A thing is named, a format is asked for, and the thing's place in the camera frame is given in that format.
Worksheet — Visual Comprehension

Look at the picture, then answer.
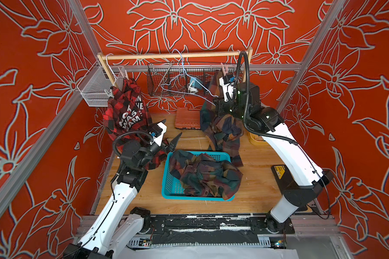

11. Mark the red brown box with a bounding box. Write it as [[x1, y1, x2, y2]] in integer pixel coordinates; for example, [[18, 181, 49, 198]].
[[175, 107, 201, 130]]

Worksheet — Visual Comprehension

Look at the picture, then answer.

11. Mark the teal plastic basket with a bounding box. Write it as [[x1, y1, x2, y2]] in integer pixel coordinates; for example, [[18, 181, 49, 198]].
[[161, 151, 234, 201]]

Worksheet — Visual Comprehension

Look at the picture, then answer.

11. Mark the pink clothespin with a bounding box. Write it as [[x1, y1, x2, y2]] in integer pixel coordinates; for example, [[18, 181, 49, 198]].
[[221, 63, 229, 76]]

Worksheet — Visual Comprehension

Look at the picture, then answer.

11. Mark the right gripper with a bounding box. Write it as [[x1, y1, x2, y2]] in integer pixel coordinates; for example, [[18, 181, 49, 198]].
[[211, 95, 251, 125]]

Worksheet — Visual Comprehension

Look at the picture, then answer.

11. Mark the wooden hanging rack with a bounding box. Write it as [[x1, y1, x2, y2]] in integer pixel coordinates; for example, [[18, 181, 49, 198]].
[[97, 51, 241, 85]]

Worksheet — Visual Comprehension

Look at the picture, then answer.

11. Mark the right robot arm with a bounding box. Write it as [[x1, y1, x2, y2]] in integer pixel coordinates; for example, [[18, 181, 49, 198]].
[[214, 51, 333, 234]]

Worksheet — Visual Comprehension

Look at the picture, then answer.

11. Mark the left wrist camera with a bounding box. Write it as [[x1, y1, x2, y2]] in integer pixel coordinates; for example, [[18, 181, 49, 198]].
[[148, 121, 167, 147]]

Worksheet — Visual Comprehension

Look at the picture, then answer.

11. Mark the red black plaid shirt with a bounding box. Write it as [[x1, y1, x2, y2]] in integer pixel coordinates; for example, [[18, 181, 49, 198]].
[[103, 78, 157, 157]]

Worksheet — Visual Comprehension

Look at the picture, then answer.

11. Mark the teal charger with cable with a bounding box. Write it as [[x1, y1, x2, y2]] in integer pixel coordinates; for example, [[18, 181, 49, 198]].
[[188, 77, 204, 94]]

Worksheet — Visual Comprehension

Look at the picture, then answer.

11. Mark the white wire hanger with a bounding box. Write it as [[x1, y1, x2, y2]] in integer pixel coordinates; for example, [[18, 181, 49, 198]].
[[160, 49, 217, 105]]

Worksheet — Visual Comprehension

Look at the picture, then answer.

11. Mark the dark plaid shirt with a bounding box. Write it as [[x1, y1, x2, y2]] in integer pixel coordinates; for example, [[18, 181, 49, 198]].
[[170, 150, 243, 200], [199, 71, 244, 167]]

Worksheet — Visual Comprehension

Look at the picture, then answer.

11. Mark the white mesh basket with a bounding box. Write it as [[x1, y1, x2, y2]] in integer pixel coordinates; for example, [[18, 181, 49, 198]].
[[77, 65, 123, 107]]

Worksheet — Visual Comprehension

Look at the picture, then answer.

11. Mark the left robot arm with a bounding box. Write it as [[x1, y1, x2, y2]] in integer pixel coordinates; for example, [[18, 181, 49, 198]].
[[61, 120, 180, 259]]

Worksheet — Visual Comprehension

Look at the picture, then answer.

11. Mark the black wire basket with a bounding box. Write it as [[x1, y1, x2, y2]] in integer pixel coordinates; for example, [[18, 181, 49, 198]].
[[147, 62, 222, 97]]

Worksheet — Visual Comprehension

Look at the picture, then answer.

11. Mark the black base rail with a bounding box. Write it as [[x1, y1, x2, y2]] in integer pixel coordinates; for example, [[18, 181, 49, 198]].
[[127, 214, 295, 250]]

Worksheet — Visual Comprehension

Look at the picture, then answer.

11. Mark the yellow plastic tray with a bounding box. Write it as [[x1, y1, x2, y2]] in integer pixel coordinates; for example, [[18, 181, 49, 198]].
[[248, 132, 269, 146]]

